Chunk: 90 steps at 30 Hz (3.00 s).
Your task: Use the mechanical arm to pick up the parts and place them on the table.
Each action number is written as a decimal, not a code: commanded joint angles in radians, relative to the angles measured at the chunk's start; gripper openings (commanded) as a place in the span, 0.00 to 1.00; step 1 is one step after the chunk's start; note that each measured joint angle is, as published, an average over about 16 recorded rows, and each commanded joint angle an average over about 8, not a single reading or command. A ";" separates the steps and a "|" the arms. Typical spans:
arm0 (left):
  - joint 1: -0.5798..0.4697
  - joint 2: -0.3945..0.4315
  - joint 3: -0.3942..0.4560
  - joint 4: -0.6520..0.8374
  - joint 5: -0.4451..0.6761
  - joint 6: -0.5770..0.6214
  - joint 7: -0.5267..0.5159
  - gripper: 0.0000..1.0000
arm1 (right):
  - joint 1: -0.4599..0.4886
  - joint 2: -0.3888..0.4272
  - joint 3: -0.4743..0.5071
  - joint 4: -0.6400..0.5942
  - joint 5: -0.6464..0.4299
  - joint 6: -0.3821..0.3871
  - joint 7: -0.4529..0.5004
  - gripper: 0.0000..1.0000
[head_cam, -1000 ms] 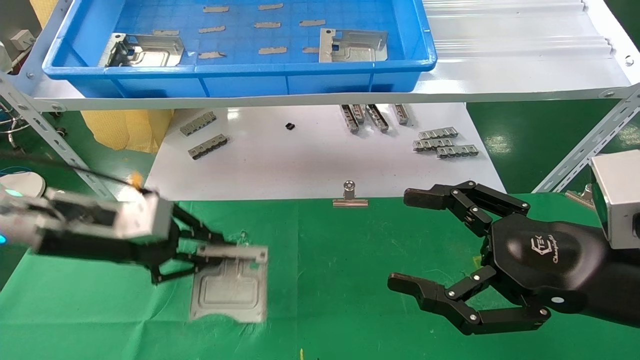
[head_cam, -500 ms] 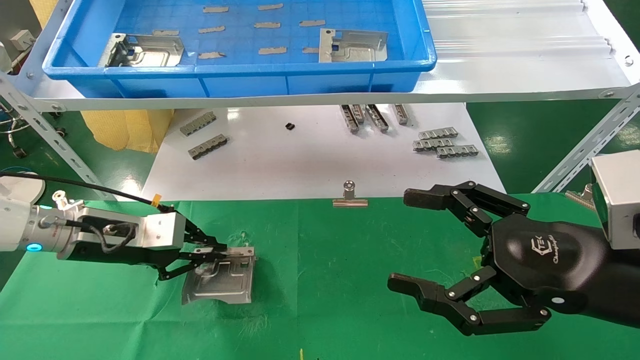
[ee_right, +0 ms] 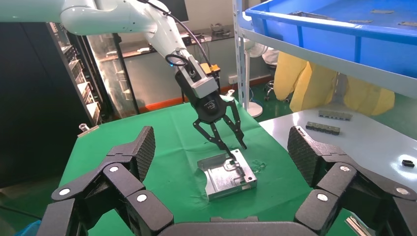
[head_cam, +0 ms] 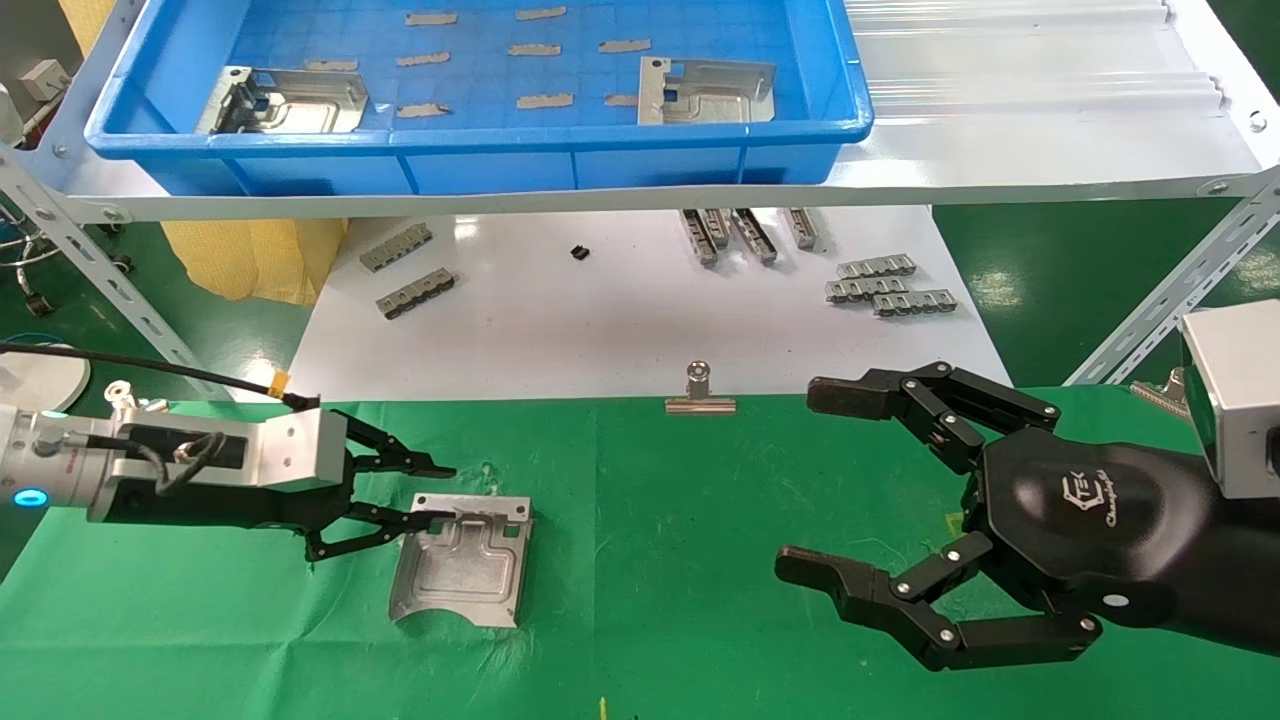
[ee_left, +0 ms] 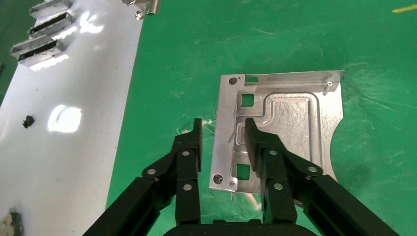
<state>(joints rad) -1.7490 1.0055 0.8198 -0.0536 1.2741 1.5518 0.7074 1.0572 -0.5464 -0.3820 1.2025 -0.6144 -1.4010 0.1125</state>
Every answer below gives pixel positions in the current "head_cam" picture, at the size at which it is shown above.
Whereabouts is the stamped metal plate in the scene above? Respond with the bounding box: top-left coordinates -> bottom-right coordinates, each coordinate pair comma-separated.
388,492 -> 534,629
637,56 -> 778,127
195,65 -> 371,136

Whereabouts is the grey wall junction box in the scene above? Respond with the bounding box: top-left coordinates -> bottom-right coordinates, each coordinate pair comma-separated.
20,58 -> 73,101

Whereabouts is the chrome swivel stool base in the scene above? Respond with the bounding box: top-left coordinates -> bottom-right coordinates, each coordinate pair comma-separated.
0,205 -> 136,319

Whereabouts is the silver binder clip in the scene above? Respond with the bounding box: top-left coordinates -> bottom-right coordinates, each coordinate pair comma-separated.
1130,366 -> 1191,411
103,378 -> 171,413
665,362 -> 738,415

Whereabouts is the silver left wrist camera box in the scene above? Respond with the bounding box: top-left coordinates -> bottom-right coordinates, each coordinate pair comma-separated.
250,406 -> 349,493

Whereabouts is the green table cloth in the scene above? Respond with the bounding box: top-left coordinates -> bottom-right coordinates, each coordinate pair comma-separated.
0,385 -> 1280,720

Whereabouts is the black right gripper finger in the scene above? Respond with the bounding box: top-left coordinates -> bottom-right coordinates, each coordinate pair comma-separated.
775,530 -> 1104,673
806,360 -> 1063,476

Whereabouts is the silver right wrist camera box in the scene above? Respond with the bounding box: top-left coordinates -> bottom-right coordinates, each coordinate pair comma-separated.
1178,298 -> 1280,501

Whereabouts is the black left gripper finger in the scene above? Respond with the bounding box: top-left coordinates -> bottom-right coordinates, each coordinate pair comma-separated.
343,410 -> 458,479
303,500 -> 458,563

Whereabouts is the white metal shelf rack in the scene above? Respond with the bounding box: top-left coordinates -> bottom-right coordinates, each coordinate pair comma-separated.
0,0 -> 1280,403

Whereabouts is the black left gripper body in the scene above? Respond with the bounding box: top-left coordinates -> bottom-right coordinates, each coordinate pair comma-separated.
95,470 -> 356,536

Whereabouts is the blue plastic bin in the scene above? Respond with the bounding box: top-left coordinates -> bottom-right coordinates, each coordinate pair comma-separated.
83,0 -> 876,198

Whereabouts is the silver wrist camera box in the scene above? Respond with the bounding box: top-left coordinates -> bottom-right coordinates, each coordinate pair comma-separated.
250,406 -> 349,493
1178,298 -> 1280,501

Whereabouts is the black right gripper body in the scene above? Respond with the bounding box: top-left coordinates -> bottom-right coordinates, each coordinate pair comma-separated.
962,428 -> 1280,658

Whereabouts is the black cable yellow connector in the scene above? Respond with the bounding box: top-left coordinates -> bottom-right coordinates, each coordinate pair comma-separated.
0,343 -> 321,413

